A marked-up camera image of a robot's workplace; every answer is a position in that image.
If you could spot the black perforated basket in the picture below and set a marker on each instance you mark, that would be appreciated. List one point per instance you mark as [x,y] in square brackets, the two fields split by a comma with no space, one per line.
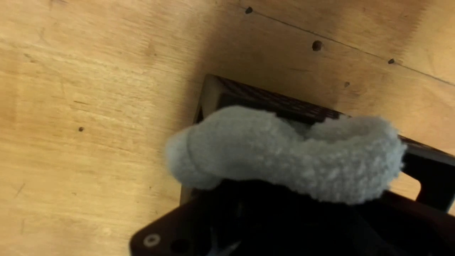
[427,166]

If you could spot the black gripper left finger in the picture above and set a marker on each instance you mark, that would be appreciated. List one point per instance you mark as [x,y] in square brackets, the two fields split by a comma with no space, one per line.
[189,228]

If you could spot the white towel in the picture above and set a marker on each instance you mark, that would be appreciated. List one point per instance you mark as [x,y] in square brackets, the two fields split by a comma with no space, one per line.
[293,157]

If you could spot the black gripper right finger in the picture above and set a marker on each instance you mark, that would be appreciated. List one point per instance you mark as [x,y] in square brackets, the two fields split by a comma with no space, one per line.
[402,233]

